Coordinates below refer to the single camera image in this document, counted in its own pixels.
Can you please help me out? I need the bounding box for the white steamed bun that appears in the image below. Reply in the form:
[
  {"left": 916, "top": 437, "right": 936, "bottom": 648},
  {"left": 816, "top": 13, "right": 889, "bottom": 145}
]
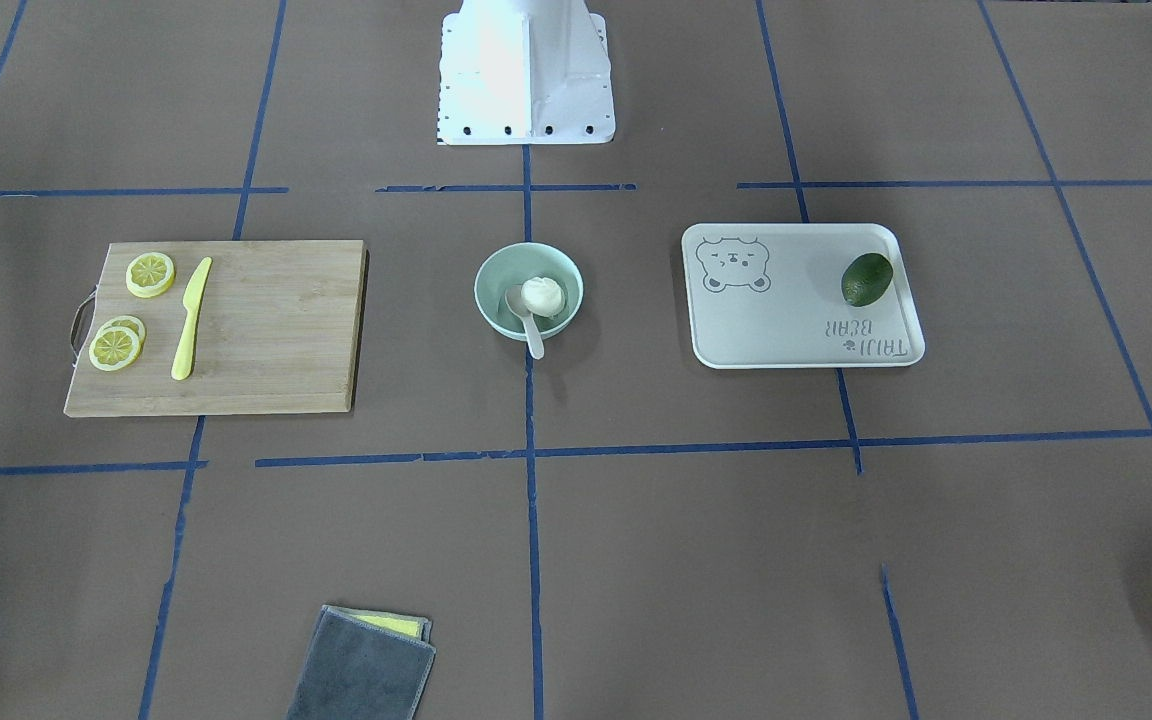
[{"left": 521, "top": 275, "right": 566, "bottom": 318}]

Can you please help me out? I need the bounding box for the white plastic spoon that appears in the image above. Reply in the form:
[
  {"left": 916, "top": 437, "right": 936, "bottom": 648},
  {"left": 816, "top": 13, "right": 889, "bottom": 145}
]
[{"left": 506, "top": 285, "right": 545, "bottom": 361}]

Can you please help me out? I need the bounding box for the mint green bowl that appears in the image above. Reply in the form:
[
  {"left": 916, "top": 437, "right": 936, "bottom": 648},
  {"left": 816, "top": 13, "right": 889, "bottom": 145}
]
[{"left": 473, "top": 242, "right": 585, "bottom": 341}]

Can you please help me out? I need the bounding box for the green avocado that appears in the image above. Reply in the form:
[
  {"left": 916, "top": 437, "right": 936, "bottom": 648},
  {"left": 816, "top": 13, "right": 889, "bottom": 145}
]
[{"left": 840, "top": 252, "right": 893, "bottom": 306}]

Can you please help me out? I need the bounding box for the white rectangular bear tray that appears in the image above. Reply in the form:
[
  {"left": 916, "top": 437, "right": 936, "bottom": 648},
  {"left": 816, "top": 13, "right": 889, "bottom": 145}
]
[{"left": 681, "top": 223, "right": 925, "bottom": 370}]

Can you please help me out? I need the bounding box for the wooden cutting board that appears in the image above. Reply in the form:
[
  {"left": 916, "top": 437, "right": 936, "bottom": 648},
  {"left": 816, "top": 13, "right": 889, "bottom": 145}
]
[{"left": 65, "top": 240, "right": 367, "bottom": 418}]

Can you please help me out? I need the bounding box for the grey yellow sponge cloth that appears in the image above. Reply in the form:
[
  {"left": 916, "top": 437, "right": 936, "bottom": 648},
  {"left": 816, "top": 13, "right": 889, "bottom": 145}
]
[{"left": 285, "top": 605, "right": 435, "bottom": 719}]

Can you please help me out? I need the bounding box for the yellow plastic knife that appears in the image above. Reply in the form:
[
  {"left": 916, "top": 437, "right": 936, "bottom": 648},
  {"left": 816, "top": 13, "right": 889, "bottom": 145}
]
[{"left": 172, "top": 258, "right": 212, "bottom": 381}]

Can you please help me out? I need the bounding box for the lemon slice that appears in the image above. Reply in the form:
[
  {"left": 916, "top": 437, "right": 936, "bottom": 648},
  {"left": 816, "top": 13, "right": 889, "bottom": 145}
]
[
  {"left": 88, "top": 314, "right": 147, "bottom": 372},
  {"left": 126, "top": 251, "right": 177, "bottom": 300}
]

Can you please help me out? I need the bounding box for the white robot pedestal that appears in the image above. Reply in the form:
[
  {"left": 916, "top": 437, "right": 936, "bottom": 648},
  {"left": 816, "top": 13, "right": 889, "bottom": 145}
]
[{"left": 435, "top": 1, "right": 617, "bottom": 146}]

